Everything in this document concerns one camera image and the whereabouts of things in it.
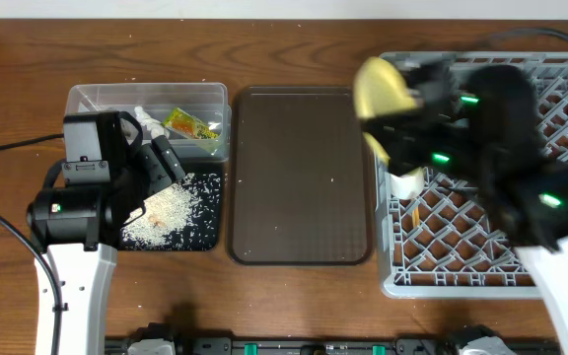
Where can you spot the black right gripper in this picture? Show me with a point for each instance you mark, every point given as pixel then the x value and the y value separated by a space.
pixel 407 126

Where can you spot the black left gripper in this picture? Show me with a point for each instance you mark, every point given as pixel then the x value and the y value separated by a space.
pixel 149 159

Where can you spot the white tissue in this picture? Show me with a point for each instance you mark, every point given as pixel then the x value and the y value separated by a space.
pixel 154 127

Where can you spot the white cup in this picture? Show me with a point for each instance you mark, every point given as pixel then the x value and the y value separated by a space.
pixel 407 186

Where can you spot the yellow plate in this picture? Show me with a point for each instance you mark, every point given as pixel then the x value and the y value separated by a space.
pixel 379 90

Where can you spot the yellow green snack wrapper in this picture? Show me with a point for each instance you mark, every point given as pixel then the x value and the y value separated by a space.
pixel 183 125

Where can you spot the wooden chopstick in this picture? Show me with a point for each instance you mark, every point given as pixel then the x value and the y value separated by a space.
pixel 415 217

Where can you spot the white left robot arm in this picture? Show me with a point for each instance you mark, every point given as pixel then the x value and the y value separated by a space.
pixel 77 217

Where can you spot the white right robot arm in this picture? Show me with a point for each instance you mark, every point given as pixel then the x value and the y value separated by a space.
pixel 485 134

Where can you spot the grey dishwasher rack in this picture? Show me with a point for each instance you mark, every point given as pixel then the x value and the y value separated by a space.
pixel 455 253

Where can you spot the clear plastic bin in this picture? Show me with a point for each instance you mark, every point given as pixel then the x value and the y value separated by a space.
pixel 206 101

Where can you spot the spilled rice pile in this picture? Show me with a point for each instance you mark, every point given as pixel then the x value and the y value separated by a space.
pixel 165 217

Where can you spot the black plastic tray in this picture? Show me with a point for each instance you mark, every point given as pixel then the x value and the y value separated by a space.
pixel 205 222

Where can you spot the brown plastic tray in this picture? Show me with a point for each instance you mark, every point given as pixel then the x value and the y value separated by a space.
pixel 300 195

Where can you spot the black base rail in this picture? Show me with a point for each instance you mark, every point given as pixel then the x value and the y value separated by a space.
pixel 157 338

